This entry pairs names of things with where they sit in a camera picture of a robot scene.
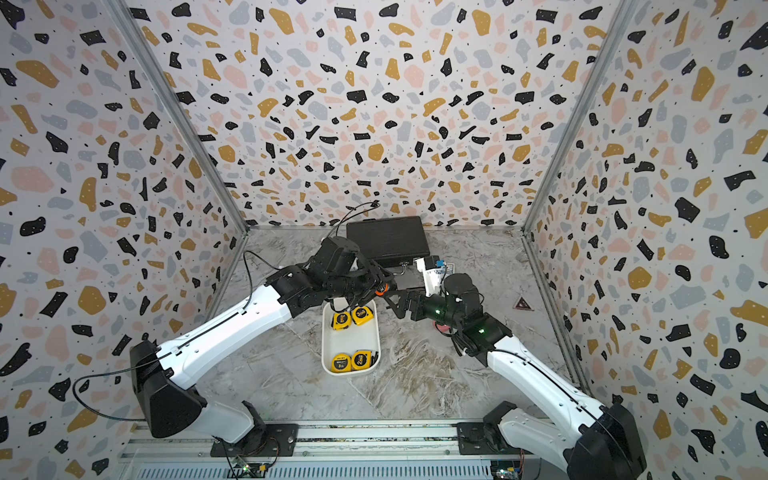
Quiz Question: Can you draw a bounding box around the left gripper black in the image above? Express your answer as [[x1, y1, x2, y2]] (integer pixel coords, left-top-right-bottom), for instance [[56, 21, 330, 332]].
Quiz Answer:
[[326, 259, 398, 308]]

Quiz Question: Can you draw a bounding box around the yellow tape measure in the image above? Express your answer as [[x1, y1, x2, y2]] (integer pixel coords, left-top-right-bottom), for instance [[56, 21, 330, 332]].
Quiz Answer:
[[351, 350, 373, 371], [351, 306, 375, 326], [331, 312, 352, 331], [330, 353, 352, 373]]

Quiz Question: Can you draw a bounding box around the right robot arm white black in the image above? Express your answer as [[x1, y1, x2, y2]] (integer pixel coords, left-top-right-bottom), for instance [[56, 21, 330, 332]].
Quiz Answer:
[[380, 273, 647, 479]]

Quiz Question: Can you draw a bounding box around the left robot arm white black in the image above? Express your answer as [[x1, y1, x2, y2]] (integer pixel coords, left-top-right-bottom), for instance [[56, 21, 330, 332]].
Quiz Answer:
[[130, 237, 395, 444]]

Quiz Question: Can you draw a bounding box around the white plastic storage box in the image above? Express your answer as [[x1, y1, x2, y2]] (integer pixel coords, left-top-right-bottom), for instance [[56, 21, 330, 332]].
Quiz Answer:
[[321, 298, 381, 377]]

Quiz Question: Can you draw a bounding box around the black metal-trimmed carrying case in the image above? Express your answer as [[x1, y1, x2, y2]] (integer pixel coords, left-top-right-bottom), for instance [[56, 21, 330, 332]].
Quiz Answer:
[[346, 216, 431, 268]]

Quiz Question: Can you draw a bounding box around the red triangle sticker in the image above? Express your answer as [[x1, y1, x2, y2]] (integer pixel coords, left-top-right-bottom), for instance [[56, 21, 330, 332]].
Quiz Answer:
[[514, 297, 533, 311]]

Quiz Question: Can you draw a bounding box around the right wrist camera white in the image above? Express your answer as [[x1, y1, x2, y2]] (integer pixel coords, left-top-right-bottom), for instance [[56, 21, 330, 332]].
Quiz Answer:
[[415, 255, 446, 296]]

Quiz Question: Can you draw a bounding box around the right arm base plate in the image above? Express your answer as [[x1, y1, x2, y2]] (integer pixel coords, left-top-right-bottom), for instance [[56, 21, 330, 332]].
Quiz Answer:
[[456, 422, 529, 456]]

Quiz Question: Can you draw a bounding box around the aluminium front rail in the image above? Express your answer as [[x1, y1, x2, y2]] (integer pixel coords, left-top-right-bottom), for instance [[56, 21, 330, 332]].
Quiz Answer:
[[119, 420, 537, 465]]

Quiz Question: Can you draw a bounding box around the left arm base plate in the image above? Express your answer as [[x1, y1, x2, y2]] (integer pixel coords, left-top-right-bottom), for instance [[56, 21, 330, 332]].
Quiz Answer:
[[210, 423, 299, 459]]

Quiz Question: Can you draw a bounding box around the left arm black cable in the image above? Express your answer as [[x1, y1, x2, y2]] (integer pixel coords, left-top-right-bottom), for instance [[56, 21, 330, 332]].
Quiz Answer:
[[71, 365, 151, 422]]

